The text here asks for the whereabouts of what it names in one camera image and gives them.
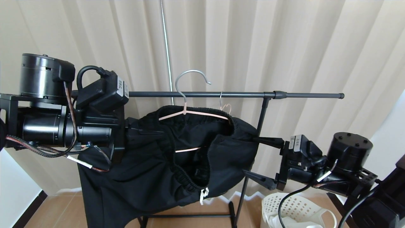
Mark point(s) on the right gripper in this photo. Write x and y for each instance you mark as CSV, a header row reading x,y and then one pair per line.
x,y
303,174

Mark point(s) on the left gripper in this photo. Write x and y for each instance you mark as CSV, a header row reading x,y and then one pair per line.
x,y
44,128

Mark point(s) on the pink clothes hanger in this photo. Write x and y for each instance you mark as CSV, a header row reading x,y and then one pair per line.
x,y
184,109
221,101

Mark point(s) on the black shorts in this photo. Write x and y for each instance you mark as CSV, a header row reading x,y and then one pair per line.
x,y
142,177

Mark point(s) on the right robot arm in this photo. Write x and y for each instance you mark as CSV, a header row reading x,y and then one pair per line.
x,y
348,152

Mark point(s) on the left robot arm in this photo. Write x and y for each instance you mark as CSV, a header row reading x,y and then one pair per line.
x,y
41,76

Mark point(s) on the white laundry basket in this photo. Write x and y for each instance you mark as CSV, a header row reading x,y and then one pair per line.
x,y
294,205

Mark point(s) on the black clothes rack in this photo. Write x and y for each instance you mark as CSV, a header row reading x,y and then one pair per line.
x,y
221,94

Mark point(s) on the beige curtain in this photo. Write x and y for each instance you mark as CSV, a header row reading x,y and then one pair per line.
x,y
284,47

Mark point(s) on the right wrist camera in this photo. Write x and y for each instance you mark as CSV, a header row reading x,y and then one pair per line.
x,y
303,147

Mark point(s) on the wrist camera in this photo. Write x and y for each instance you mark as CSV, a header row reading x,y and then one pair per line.
x,y
303,147
101,91

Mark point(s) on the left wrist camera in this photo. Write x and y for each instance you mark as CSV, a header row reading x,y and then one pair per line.
x,y
101,91

